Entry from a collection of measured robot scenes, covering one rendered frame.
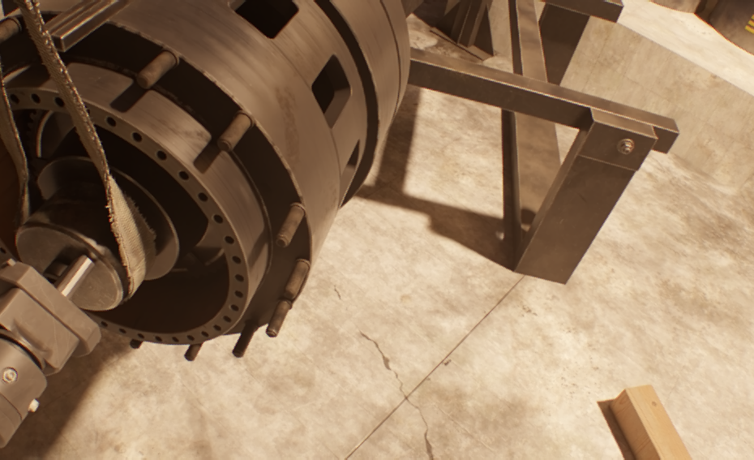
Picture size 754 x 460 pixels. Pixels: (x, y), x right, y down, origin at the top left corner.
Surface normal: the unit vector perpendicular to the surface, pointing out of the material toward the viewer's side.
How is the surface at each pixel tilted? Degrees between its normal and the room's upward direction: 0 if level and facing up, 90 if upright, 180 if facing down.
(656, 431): 0
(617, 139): 90
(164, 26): 13
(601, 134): 90
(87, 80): 1
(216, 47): 25
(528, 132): 0
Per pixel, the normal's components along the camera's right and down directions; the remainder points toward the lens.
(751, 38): -0.70, 0.40
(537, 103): -0.14, 0.68
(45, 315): 0.79, -0.30
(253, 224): 0.96, 0.04
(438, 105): 0.19, -0.69
